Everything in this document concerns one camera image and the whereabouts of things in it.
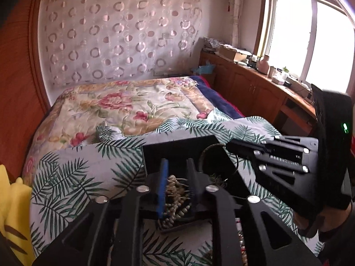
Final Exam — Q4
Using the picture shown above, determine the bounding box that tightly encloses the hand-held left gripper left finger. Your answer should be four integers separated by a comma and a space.
32, 158, 170, 266

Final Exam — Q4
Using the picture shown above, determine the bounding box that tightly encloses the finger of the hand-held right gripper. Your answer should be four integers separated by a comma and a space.
226, 135, 318, 162
253, 157, 323, 217

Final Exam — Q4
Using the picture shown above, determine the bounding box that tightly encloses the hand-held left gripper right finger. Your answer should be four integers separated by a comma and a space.
186, 158, 323, 266

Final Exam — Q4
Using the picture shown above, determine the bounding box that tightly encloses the beige beaded necklace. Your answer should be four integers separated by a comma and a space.
159, 174, 193, 232

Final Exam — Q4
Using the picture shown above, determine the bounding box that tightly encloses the black jewelry tray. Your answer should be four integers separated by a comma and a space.
142, 135, 251, 232

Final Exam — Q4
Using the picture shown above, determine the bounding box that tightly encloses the small dark jewelry cluster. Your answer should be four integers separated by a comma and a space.
209, 172, 232, 190

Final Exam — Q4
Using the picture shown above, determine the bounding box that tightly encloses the wooden cabinet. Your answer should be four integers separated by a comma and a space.
199, 50, 318, 138

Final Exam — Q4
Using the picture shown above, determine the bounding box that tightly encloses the navy blue blanket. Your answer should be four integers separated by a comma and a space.
191, 75, 245, 120

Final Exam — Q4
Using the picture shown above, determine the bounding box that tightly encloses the pink jar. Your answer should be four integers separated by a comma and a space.
256, 55, 271, 74

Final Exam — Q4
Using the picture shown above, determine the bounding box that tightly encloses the leaf print blanket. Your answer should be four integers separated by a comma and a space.
29, 115, 325, 266

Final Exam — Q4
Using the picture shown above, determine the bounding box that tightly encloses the floral quilt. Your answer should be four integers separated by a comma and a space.
22, 76, 222, 189

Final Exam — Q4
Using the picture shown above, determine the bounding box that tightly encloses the cardboard box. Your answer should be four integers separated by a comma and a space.
219, 46, 252, 63

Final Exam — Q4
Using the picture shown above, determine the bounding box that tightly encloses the light blue bag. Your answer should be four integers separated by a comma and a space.
193, 63, 217, 76

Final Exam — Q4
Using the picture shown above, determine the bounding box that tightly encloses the window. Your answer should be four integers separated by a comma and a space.
259, 0, 355, 96

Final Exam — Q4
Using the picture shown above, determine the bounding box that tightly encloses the patterned cloth pile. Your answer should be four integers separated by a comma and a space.
203, 37, 224, 52

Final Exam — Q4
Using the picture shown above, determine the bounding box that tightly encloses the beige window curtain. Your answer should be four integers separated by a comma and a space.
222, 0, 267, 57

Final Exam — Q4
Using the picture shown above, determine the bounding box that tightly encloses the yellow plush toy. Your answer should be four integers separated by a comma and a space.
0, 164, 33, 266

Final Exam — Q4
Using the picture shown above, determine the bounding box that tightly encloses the dark bangle bracelet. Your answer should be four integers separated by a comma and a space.
199, 143, 239, 178

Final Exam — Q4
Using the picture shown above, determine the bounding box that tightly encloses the brown beaded bracelet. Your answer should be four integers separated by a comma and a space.
235, 218, 249, 266

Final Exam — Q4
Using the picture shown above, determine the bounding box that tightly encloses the circle patterned wall curtain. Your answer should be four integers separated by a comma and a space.
41, 0, 203, 87

